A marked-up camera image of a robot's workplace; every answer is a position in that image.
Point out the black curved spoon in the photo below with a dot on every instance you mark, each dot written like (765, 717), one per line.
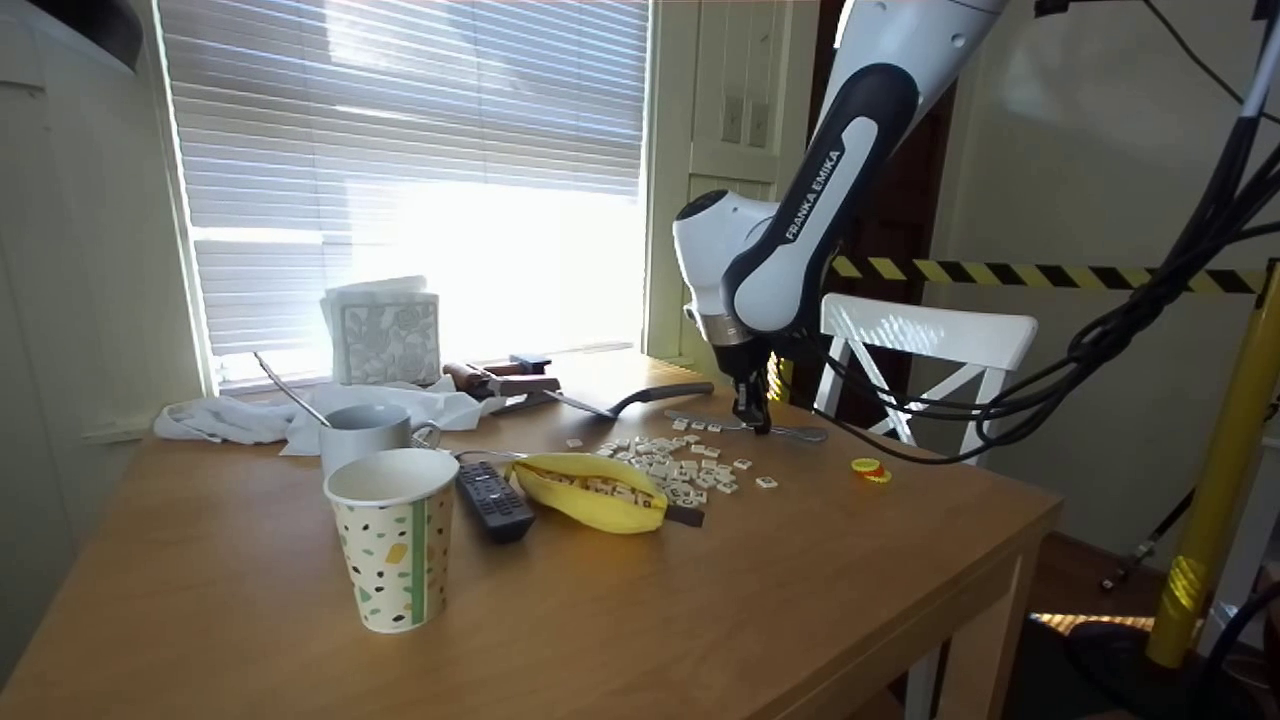
(611, 414)

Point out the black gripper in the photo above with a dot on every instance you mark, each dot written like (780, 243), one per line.
(745, 365)

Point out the pile of letter tiles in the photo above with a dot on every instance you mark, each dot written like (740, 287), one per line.
(688, 462)

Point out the black remote control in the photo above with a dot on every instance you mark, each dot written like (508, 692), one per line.
(492, 501)

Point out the red black tool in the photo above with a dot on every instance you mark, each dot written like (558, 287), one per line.
(503, 377)

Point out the white wooden chair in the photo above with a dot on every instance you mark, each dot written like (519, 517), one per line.
(913, 365)

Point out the grey mug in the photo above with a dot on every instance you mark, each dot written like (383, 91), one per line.
(364, 430)

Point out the white window blind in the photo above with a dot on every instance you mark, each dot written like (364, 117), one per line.
(480, 146)

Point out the spoon in mug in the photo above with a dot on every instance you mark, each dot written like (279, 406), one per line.
(285, 389)

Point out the white tissue box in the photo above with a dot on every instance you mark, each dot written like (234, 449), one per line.
(384, 328)

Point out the yellow bottle cap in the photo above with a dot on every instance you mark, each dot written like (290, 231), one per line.
(869, 471)

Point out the yellow black barrier tape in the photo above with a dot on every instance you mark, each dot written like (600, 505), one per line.
(992, 273)

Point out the white crumpled cloth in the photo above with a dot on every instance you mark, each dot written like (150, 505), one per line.
(292, 430)

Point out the dotted paper cup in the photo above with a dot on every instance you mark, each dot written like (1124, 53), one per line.
(395, 522)

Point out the yellow banana shaped case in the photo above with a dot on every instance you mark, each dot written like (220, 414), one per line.
(595, 489)

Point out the yellow stanchion pole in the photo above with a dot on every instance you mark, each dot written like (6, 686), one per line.
(1223, 486)

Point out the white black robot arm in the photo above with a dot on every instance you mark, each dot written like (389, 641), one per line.
(754, 269)

